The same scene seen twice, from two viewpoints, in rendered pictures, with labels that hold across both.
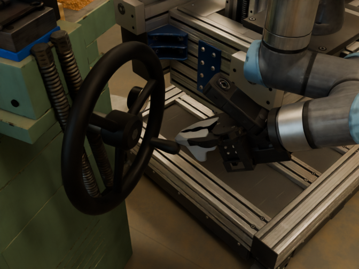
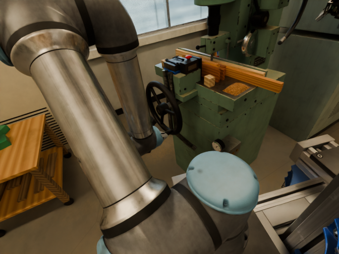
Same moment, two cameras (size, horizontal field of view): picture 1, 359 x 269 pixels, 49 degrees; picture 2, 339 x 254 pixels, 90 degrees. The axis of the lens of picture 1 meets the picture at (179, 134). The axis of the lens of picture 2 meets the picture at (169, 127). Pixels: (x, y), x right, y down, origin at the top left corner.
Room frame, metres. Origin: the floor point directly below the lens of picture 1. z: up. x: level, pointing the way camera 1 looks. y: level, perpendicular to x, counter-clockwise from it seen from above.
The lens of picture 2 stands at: (0.90, -0.48, 1.29)
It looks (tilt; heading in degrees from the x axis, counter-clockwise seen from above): 40 degrees down; 124
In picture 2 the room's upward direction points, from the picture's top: 8 degrees counter-clockwise
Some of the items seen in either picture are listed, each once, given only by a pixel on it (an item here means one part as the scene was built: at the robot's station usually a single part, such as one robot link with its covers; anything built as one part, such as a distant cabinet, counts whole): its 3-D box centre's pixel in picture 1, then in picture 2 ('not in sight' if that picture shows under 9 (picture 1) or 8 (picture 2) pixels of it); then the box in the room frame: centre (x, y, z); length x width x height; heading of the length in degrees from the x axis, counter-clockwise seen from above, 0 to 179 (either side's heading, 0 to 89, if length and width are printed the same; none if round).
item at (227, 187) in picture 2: not in sight; (217, 193); (0.87, -0.31, 0.98); 0.13 x 0.12 x 0.14; 64
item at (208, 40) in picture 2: not in sight; (215, 43); (0.64, 0.42, 1.03); 0.14 x 0.07 x 0.09; 66
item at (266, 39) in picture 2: not in sight; (264, 41); (0.85, 0.51, 1.02); 0.09 x 0.07 x 0.12; 156
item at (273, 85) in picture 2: not in sight; (221, 69); (0.69, 0.38, 0.92); 0.60 x 0.02 x 0.04; 156
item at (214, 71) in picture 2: not in sight; (200, 69); (0.60, 0.32, 0.93); 0.25 x 0.01 x 0.07; 156
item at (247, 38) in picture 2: not in sight; (250, 43); (0.80, 0.47, 1.02); 0.12 x 0.03 x 0.12; 66
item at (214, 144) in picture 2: (137, 102); (218, 146); (0.78, 0.10, 0.65); 0.06 x 0.04 x 0.08; 156
